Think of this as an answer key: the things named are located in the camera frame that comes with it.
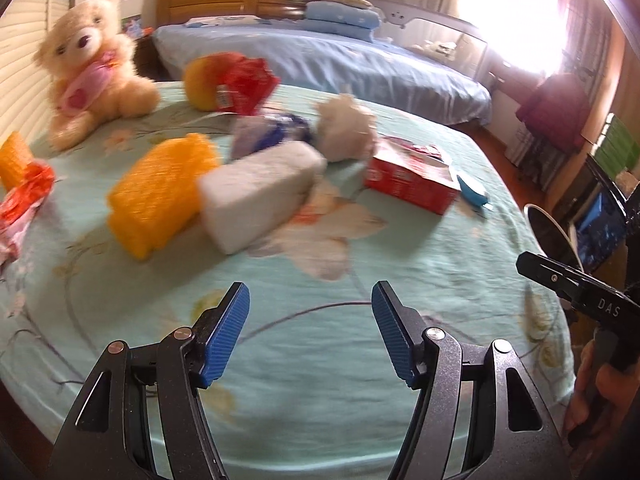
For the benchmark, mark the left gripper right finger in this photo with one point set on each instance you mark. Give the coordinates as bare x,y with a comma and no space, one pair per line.
402,331

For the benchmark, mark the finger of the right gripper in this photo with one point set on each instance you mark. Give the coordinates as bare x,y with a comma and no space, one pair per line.
566,282

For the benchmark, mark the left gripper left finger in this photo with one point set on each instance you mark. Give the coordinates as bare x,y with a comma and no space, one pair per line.
216,333

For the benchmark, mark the blue candy package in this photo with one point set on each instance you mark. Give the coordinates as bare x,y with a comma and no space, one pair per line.
473,191

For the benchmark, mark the white foam block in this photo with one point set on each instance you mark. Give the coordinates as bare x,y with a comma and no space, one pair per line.
246,199

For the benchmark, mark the red white cardboard box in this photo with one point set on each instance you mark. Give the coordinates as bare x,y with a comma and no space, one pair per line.
417,174

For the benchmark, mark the blue plastic wrapper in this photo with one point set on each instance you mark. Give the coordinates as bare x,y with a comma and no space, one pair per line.
251,134

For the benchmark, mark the white trash bin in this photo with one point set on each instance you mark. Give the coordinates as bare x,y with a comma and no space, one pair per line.
551,238

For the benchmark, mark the right hand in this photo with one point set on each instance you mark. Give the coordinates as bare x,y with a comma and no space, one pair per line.
617,388

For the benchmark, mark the green box stack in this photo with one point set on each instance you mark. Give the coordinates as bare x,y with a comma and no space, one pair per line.
615,150

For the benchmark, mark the teal floral bed cover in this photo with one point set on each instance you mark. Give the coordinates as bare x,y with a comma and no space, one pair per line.
309,392

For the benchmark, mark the dark red jacket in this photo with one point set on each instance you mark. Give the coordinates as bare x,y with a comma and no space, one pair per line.
557,110

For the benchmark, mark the crumpled white paper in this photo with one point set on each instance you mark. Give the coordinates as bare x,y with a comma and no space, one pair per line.
346,130

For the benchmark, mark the red white plastic wrapper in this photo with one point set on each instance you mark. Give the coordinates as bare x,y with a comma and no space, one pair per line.
21,205

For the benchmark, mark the window curtain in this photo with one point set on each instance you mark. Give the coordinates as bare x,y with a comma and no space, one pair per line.
593,51

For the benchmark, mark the red round bag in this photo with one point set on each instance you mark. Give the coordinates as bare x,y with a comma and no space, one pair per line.
229,82

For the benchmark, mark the small orange foam net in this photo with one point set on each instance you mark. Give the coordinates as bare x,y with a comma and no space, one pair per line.
15,156

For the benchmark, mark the blue bed sheet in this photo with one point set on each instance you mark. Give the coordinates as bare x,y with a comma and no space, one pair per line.
371,71

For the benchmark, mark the wooden nightstand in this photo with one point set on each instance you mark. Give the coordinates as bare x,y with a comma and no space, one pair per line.
146,59

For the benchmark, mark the beige teddy bear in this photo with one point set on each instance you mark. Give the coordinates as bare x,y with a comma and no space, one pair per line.
94,79

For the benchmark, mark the beige louvred wardrobe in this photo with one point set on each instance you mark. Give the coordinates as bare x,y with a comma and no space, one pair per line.
25,87

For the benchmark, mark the blue pillow stack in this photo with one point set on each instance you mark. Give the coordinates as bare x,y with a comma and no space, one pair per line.
341,19

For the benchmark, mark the white bed guard rail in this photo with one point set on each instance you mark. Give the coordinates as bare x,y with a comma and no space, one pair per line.
438,37

